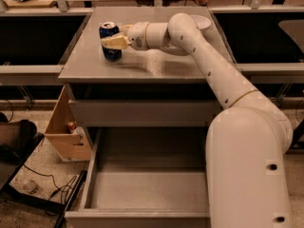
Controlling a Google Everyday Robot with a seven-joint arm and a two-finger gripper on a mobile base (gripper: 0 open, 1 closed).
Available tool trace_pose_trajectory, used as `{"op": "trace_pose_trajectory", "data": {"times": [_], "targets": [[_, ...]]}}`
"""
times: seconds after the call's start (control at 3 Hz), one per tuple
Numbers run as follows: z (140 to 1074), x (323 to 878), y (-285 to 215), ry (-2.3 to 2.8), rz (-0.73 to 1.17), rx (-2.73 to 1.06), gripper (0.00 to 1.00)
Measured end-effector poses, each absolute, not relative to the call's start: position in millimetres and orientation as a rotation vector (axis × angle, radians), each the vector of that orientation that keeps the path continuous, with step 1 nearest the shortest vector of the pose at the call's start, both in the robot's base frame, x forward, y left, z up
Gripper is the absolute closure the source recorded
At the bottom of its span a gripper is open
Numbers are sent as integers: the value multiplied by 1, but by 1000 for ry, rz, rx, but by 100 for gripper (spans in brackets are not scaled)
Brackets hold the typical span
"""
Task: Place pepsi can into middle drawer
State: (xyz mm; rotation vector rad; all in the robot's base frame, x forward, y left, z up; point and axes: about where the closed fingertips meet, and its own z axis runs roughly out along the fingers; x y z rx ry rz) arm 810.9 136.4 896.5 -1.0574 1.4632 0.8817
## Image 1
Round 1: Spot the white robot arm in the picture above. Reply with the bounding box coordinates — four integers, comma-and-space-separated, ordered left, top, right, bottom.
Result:
102, 13, 293, 228

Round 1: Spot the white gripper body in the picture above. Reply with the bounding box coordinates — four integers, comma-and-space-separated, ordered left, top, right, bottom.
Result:
127, 22, 149, 50

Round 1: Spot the closed grey top drawer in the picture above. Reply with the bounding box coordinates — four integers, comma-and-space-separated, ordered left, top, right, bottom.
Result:
68, 100, 221, 127

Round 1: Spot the wooden box on floor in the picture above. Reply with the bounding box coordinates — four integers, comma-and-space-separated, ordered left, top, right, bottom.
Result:
45, 87, 91, 162

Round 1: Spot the white ceramic bowl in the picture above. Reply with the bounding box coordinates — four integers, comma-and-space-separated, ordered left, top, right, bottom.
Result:
191, 15, 211, 30

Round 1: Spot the blue pepsi can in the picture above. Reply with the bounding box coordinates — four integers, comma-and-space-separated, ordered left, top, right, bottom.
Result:
99, 22, 122, 62

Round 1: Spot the grey drawer cabinet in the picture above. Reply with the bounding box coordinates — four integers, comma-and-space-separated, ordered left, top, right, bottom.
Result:
58, 6, 241, 228

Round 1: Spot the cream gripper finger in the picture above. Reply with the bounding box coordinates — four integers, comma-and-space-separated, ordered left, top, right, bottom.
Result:
119, 25, 131, 34
101, 34, 131, 50

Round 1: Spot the open grey middle drawer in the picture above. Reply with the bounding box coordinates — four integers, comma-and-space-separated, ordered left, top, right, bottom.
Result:
66, 127, 211, 228

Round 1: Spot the black cable on floor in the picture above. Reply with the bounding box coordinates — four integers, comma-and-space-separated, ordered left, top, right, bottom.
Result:
22, 163, 79, 207

